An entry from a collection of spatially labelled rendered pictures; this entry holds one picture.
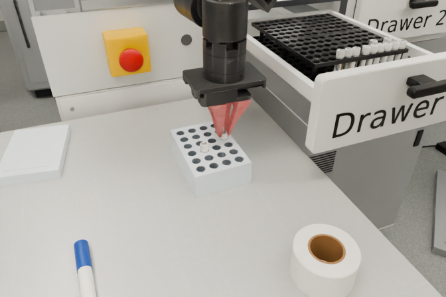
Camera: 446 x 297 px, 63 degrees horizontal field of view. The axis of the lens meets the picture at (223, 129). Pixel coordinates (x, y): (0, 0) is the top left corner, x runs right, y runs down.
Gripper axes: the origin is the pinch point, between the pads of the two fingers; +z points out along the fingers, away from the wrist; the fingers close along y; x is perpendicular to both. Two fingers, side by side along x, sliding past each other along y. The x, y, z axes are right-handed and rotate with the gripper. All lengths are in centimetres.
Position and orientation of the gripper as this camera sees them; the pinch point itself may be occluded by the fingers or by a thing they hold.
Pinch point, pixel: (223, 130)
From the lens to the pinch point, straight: 55.3
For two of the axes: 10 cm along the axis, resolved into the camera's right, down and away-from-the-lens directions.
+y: -9.4, 1.9, -3.0
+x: 3.5, 5.3, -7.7
